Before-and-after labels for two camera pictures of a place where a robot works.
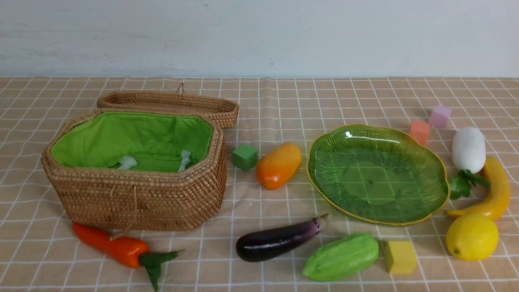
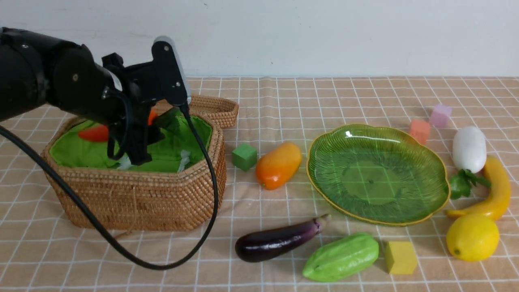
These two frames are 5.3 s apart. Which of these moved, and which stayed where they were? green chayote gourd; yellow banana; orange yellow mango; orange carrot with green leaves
Moved: orange carrot with green leaves
Stayed: yellow banana; green chayote gourd; orange yellow mango
